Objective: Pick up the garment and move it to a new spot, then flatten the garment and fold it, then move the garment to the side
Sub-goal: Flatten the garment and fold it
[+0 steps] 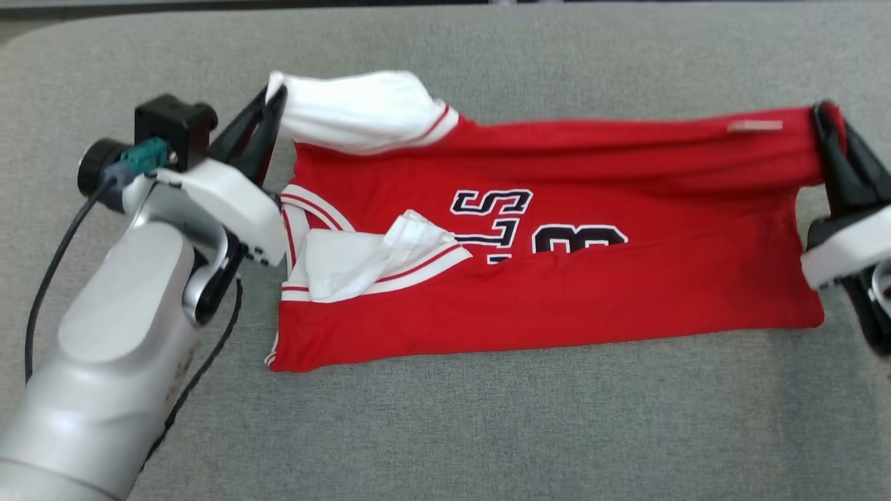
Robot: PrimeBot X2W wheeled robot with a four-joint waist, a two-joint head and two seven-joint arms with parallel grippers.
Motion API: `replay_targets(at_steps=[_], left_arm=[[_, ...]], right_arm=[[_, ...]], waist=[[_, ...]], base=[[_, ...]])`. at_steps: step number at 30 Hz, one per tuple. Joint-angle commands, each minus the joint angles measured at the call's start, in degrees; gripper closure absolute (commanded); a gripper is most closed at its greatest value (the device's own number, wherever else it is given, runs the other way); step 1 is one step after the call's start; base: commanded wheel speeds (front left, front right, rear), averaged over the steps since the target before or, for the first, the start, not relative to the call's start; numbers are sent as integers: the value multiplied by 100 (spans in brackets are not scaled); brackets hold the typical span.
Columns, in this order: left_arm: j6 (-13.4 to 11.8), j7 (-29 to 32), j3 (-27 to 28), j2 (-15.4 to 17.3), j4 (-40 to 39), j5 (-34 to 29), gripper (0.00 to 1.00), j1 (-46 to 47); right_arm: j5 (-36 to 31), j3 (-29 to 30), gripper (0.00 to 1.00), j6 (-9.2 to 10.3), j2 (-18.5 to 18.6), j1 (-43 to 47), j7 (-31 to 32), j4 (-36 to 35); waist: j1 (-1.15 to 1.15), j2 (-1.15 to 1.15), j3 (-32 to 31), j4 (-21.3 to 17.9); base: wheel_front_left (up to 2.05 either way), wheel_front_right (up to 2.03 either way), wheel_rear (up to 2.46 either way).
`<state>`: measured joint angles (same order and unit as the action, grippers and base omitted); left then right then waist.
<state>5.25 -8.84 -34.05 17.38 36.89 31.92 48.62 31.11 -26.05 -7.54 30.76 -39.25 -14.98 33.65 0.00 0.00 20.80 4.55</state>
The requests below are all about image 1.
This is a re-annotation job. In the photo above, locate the left arm teal-plug cable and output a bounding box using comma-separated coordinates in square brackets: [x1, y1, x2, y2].
[24, 137, 173, 385]

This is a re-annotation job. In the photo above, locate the red jersey with white sleeves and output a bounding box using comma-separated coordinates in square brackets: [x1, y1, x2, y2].
[263, 70, 846, 373]

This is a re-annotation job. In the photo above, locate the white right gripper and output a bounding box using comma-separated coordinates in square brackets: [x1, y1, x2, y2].
[800, 101, 891, 357]

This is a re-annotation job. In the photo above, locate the left arm braided black cable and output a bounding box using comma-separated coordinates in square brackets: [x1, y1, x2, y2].
[136, 277, 244, 481]

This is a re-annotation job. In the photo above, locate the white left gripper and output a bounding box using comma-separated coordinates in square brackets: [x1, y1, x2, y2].
[142, 84, 289, 269]

